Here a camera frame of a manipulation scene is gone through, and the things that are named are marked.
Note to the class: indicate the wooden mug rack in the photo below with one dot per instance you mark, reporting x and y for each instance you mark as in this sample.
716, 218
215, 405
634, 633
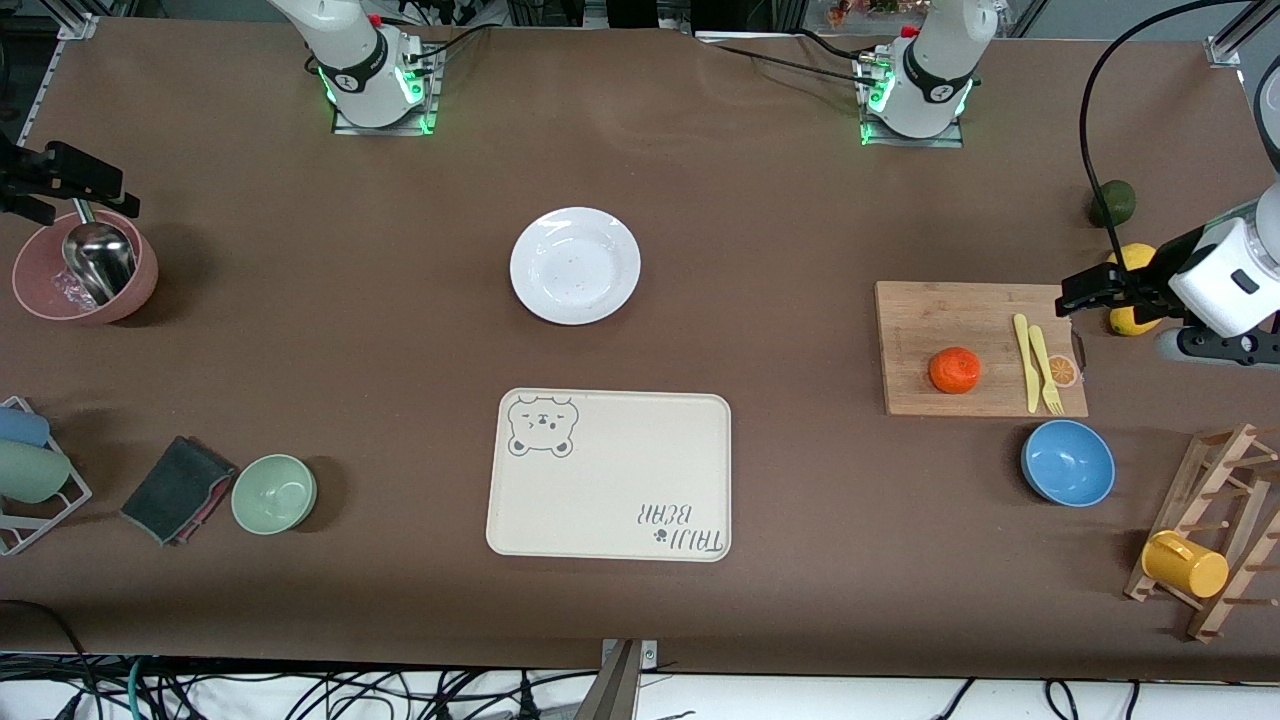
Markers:
1225, 470

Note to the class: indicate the pale green bowl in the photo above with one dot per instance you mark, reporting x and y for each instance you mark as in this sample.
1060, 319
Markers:
274, 494

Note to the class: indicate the yellow plastic fork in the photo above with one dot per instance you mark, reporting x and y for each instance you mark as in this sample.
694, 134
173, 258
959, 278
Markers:
1044, 365

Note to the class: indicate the yellow mug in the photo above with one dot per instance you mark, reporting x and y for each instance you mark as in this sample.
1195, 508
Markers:
1185, 565

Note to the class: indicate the white round plate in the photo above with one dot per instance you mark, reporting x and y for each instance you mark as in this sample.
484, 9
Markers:
575, 265

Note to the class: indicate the light blue cup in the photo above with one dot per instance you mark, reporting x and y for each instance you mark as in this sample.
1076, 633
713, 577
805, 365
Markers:
22, 427

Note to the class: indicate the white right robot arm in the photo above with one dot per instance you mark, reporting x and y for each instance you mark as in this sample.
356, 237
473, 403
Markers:
350, 50

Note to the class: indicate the dark folded cloth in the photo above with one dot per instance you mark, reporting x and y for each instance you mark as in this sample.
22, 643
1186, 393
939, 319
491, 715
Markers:
175, 490

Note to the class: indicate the orange fruit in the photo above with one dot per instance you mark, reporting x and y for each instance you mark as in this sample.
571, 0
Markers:
955, 370

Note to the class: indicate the metal scoop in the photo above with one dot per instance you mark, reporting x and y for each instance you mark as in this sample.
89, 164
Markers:
98, 260

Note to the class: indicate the wooden cutting board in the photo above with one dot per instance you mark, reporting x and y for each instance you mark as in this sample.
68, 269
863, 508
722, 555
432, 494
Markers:
930, 320

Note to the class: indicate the pale green cup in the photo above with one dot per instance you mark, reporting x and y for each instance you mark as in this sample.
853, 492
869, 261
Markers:
30, 472

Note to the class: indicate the green avocado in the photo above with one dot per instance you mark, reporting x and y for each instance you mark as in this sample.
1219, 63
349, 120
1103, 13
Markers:
1113, 204

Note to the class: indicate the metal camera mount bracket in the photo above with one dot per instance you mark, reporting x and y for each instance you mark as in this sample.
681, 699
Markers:
620, 690

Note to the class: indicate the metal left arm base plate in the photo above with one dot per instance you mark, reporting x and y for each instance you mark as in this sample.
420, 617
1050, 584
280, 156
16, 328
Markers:
870, 135

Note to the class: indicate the blue bowl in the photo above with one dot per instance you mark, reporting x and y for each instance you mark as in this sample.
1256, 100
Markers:
1068, 463

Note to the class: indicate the cream tray with bear print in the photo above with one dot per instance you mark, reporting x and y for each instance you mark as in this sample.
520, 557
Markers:
610, 480

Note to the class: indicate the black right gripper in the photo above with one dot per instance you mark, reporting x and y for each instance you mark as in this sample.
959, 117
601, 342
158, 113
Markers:
50, 172

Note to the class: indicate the clear crumpled plastic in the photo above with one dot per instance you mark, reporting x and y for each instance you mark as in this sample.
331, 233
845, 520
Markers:
70, 292

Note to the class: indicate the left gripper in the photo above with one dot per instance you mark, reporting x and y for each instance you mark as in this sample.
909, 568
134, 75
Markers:
1152, 276

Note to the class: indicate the yellow plastic knife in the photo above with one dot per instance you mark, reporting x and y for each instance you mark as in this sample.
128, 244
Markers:
1027, 365

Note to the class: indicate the yellow lemon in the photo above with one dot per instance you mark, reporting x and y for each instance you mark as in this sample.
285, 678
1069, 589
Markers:
1132, 324
1135, 255

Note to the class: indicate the pink bowl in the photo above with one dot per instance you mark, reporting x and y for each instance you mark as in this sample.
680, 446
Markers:
40, 270

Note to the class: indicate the aluminium frame corner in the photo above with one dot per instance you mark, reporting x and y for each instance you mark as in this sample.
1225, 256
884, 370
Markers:
80, 27
1225, 50

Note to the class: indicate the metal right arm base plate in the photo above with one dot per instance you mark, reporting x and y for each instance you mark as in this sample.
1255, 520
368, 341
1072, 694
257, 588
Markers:
432, 100

